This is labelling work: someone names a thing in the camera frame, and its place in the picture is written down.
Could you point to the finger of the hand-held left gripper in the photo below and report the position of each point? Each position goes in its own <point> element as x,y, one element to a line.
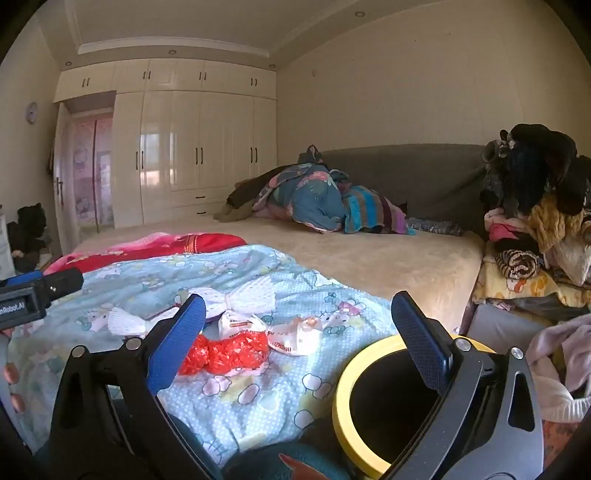
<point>18,280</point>
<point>60,282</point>

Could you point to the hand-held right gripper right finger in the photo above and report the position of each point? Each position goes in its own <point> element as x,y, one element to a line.
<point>422,341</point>

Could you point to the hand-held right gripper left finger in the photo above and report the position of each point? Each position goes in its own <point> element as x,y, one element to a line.
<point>178,341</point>

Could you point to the red wrapper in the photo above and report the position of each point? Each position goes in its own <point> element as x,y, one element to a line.
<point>231,353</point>

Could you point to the white mesh bag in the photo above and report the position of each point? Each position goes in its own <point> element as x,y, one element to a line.
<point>249,295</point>

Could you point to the yellow trash bin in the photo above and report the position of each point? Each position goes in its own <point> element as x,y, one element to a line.
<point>344,397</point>

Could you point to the white printed plastic bag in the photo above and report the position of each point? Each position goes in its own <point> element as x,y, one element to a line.
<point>295,339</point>

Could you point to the person's left hand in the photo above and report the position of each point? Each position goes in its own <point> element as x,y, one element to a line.
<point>10,374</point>

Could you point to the white chest of drawers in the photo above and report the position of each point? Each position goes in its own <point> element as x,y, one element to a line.
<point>5,249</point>

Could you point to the light blue cartoon blanket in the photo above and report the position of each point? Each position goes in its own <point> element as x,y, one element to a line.
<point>138,277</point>

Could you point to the grey storage box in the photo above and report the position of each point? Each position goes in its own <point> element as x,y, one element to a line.
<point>498,327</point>

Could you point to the beige bed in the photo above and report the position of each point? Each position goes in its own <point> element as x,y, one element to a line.
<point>369,263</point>

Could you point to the white door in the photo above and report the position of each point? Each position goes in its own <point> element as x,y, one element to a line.
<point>62,184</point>

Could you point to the red blanket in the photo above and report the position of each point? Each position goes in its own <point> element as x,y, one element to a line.
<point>194,244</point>

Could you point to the pink sliding door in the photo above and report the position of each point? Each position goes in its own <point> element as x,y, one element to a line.
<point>92,175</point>

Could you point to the dark patterned cloth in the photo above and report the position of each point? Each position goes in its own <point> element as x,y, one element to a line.
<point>434,227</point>

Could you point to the yellow cartoon blanket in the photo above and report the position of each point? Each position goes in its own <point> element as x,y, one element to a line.
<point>531,288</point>

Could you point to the zebra patterned cloth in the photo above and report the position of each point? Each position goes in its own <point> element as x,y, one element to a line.
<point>519,264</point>

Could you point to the striped towel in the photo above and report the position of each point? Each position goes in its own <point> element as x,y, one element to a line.
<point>369,210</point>

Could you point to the pale pink cloth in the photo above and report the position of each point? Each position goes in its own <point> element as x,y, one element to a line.
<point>563,360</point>

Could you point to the pink garment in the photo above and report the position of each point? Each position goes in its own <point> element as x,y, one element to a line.
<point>505,226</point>

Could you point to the brown garment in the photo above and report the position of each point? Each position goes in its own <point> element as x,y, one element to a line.
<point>240,203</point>

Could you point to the yellow knitted garment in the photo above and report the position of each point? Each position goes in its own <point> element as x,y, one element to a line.
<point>554,224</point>

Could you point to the cream wardrobe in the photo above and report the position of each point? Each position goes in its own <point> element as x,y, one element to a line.
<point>184,138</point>

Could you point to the black garment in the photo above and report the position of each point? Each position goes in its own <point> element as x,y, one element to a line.
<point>540,161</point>

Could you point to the round wall clock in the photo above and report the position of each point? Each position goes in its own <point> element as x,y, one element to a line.
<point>32,112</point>

